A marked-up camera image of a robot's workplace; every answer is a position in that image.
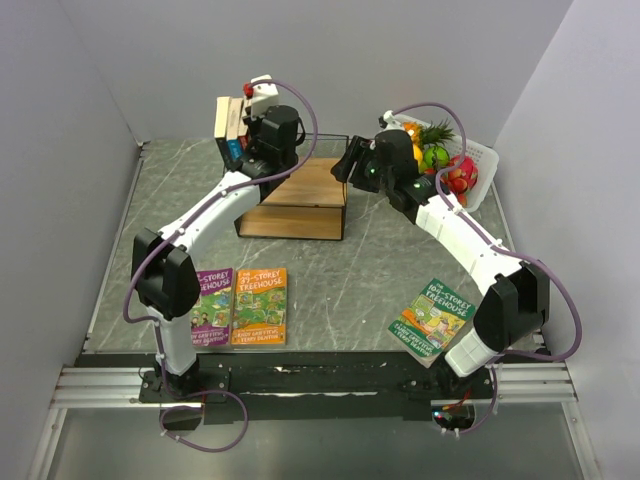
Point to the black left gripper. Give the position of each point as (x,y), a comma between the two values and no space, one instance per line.
(253,124)

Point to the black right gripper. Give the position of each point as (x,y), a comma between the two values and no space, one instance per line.
(358,151)

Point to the blue comic cover book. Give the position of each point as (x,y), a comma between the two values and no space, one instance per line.
(234,121)

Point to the dark grey cover book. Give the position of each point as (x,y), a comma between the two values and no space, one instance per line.
(219,130)

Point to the orange 39-storey treehouse book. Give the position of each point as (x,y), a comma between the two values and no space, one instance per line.
(260,308)

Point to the red 13-storey treehouse book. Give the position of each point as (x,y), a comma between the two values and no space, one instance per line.
(243,132)

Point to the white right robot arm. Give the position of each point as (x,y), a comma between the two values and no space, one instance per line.
(516,294)

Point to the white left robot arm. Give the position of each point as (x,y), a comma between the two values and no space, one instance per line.
(163,275)

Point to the wooden two-tier metal shelf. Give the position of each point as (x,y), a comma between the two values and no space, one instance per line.
(310,205)

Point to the orange round fruit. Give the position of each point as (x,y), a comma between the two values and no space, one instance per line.
(418,155)

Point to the green apple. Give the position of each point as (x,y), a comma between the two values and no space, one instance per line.
(436,157)

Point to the pink dragon fruit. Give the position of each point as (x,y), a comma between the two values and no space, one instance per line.
(463,178)

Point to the white plastic fruit basket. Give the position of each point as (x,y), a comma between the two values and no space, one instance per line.
(424,135)

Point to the green 104-storey treehouse book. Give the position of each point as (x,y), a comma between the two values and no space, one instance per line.
(431,321)

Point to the purple 117-storey treehouse book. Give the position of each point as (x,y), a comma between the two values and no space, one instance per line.
(211,314)

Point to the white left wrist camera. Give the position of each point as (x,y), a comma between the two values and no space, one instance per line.
(259,95)

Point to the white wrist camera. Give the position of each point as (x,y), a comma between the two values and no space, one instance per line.
(388,121)
(259,95)

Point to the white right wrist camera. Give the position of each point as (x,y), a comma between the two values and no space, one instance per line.
(388,121)

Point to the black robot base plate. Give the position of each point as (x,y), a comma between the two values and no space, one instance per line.
(290,385)

